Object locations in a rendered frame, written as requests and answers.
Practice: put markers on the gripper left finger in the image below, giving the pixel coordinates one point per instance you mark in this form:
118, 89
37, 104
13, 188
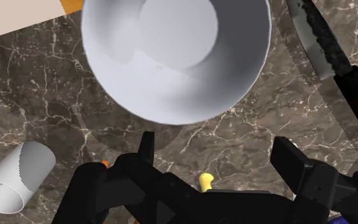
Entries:
126, 186

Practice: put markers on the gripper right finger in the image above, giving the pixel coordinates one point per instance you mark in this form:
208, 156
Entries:
318, 186

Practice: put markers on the small orange object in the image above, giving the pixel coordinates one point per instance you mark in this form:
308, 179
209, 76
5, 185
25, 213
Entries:
104, 163

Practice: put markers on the small yellow object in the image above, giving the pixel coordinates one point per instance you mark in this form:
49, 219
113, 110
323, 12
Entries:
205, 181

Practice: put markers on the white cylindrical cup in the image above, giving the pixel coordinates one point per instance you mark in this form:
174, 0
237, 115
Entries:
14, 176

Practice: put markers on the white bowl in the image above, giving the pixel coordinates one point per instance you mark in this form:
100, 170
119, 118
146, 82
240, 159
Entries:
172, 62

